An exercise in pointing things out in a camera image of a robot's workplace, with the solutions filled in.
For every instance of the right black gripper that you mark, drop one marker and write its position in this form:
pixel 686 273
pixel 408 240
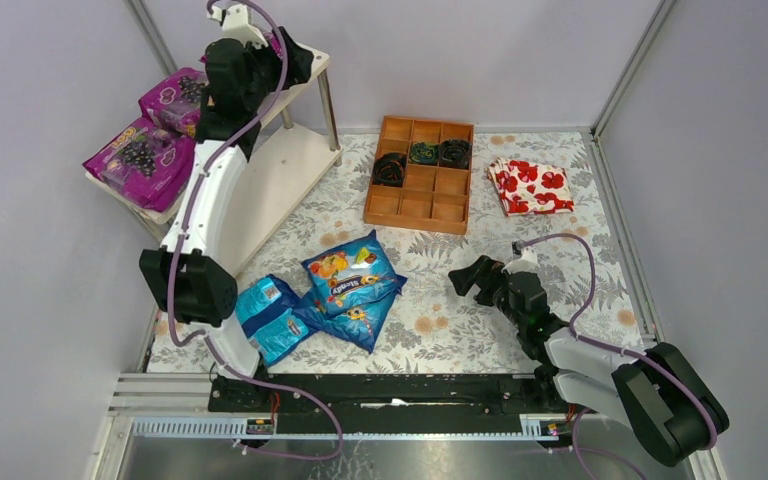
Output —
pixel 492 283

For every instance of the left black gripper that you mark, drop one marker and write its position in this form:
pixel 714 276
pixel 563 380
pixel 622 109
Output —
pixel 284 51

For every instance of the purple grape candy bag front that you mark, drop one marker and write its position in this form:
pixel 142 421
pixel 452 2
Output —
pixel 174 103

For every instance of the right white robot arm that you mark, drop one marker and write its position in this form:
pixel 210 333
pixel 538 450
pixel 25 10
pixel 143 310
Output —
pixel 656 393

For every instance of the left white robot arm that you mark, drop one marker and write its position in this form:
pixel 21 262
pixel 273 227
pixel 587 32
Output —
pixel 188 284

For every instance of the white two-tier shelf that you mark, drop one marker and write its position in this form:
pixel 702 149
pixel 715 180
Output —
pixel 238 217

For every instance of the blue fruit candy bag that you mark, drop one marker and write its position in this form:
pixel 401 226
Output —
pixel 351 274

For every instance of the blue candy bag underneath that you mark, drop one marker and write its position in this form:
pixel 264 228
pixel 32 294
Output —
pixel 360 325

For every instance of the purple grape candy bag stack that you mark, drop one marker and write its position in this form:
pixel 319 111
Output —
pixel 145 164

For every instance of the floral table mat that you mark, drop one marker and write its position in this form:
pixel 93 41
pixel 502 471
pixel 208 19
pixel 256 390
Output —
pixel 430 329

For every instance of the red floral folded cloth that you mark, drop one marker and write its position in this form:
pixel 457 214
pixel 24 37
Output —
pixel 526 187

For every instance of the orange wooden compartment tray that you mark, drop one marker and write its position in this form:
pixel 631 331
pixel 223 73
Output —
pixel 433 198

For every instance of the black rolled item right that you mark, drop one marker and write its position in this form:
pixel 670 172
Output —
pixel 455 153

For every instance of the black rolled item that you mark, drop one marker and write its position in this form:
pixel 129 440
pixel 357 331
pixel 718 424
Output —
pixel 455 153
pixel 389 170

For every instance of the dark green rolled item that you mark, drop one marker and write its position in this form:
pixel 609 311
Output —
pixel 424 153

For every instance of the black rolled item left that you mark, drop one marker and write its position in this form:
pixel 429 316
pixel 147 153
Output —
pixel 389 170

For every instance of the teal blue snack bag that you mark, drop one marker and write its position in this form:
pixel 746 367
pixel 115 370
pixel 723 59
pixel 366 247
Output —
pixel 267 313

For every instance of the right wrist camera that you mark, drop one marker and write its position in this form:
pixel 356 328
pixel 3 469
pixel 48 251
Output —
pixel 524 259

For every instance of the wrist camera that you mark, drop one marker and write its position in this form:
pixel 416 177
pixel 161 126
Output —
pixel 524 259
pixel 235 23

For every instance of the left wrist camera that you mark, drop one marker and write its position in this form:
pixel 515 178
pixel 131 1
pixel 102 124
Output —
pixel 235 23

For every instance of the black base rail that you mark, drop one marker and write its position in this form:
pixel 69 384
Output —
pixel 390 404

